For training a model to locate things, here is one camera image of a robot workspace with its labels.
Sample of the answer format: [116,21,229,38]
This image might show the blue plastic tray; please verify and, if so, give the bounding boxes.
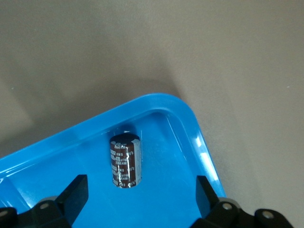
[0,94,228,228]

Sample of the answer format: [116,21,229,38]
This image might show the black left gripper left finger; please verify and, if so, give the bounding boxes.
[0,174,89,228]

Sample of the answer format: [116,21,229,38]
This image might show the brown table mat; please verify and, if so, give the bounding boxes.
[0,0,304,228]

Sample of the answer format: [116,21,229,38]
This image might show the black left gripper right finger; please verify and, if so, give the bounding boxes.
[192,175,295,228]

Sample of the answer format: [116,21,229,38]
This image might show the brown cylindrical capacitor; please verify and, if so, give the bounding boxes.
[108,133,143,189]

